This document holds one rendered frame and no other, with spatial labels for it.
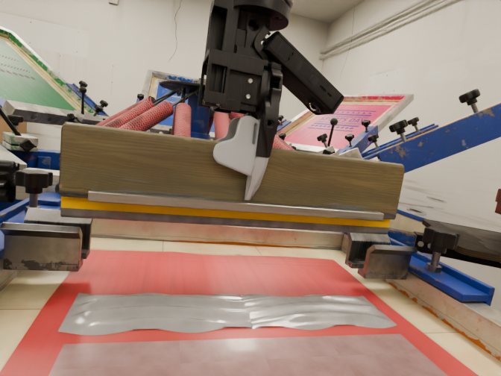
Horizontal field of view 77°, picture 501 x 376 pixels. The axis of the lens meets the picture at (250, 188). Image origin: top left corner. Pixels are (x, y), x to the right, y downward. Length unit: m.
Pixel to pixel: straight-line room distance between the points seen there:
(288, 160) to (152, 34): 4.36
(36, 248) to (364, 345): 0.36
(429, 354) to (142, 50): 4.49
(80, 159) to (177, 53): 4.30
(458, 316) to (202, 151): 0.36
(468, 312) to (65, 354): 0.42
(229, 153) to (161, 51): 4.31
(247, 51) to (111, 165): 0.19
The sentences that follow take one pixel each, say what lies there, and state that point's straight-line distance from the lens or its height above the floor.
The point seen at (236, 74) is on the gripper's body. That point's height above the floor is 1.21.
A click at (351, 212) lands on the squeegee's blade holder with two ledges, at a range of 0.41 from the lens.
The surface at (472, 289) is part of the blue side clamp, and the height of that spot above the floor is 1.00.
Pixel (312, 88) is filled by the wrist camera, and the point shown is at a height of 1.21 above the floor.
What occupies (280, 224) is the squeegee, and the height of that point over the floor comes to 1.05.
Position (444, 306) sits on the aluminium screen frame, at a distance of 0.49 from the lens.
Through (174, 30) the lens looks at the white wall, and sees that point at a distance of 4.70.
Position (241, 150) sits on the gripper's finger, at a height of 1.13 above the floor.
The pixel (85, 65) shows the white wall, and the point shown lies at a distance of 4.69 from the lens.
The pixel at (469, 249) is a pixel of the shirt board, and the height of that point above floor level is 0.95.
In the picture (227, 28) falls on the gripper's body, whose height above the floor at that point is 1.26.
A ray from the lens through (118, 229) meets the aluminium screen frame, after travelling 0.57.
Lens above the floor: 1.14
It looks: 8 degrees down
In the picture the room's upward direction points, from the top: 8 degrees clockwise
